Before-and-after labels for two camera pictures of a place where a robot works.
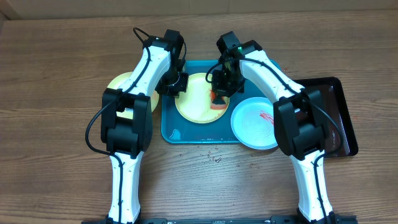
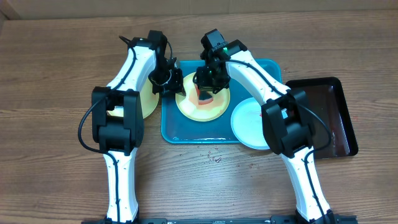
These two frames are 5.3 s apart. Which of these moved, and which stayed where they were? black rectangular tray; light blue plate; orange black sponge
Moved: orange black sponge
Stayed: light blue plate; black rectangular tray
